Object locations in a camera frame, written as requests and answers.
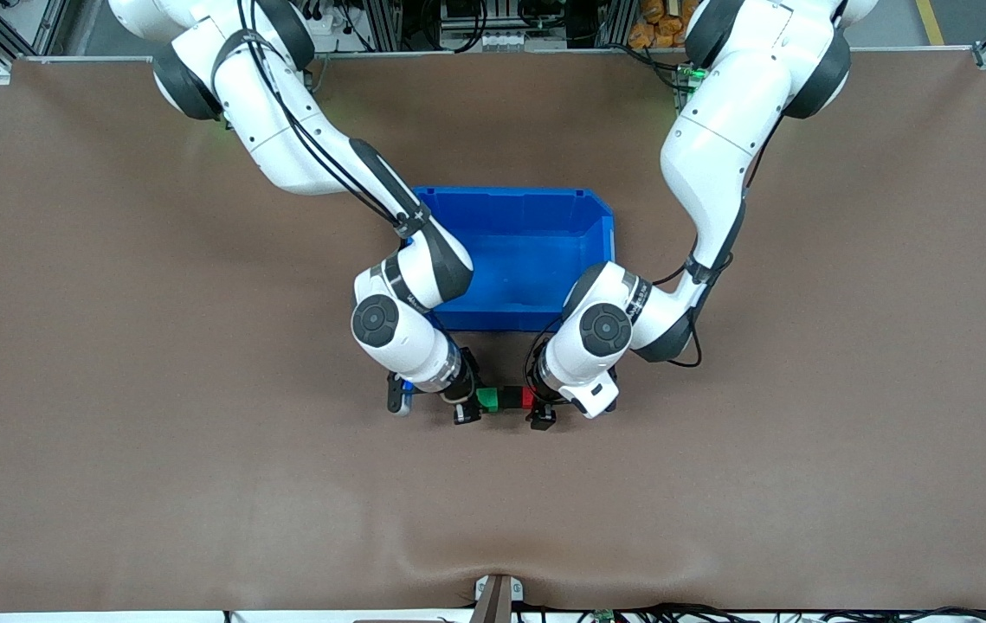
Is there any blue plastic storage bin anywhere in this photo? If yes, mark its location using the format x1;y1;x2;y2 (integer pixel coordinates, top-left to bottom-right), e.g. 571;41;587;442
410;186;616;334

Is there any white power strip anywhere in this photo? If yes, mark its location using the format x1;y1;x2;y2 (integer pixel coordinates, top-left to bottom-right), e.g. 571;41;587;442
306;7;346;55

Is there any orange snack bag pile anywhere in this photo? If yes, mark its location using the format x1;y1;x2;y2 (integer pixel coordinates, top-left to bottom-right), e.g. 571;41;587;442
628;0;706;50

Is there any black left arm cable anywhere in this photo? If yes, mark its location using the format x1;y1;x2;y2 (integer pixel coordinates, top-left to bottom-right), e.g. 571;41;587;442
527;255;723;390

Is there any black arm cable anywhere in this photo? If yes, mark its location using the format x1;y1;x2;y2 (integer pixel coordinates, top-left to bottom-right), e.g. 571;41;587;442
527;255;723;390
237;0;424;239

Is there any metal table clamp bracket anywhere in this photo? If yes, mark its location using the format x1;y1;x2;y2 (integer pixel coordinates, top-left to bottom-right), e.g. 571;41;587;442
471;574;525;623

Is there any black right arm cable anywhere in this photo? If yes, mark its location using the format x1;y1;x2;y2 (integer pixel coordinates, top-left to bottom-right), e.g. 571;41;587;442
237;0;424;239

